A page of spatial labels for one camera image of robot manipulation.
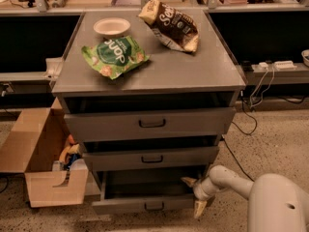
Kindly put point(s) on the grey bottom drawer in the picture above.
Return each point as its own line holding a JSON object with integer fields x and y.
{"x": 146, "y": 190}

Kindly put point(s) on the items inside cardboard box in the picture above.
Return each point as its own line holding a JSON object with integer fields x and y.
{"x": 70, "y": 158}

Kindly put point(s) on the open cardboard box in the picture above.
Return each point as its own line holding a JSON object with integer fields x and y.
{"x": 35, "y": 142}

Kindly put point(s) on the brown chip bag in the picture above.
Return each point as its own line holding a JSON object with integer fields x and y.
{"x": 173, "y": 28}

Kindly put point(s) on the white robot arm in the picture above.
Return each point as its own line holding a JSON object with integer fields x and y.
{"x": 275, "y": 203}

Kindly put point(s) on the grey top drawer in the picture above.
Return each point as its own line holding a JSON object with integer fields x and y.
{"x": 116, "y": 126}

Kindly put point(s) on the white power strip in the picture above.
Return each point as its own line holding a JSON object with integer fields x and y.
{"x": 284, "y": 65}

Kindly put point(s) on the white plug adapter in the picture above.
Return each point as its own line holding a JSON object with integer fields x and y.
{"x": 263, "y": 65}

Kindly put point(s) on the green snack bag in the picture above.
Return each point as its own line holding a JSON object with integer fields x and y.
{"x": 114, "y": 57}

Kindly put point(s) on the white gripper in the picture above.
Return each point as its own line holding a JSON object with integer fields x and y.
{"x": 200, "y": 190}

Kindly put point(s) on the grey middle drawer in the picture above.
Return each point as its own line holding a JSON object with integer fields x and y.
{"x": 157, "y": 158}

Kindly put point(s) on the grey drawer cabinet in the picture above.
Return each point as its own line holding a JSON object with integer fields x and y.
{"x": 170, "y": 80}

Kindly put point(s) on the grey drawer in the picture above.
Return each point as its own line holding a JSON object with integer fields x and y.
{"x": 116, "y": 126}
{"x": 146, "y": 190}
{"x": 157, "y": 158}

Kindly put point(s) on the white paper bowl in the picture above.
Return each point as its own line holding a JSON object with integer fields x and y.
{"x": 112, "y": 27}

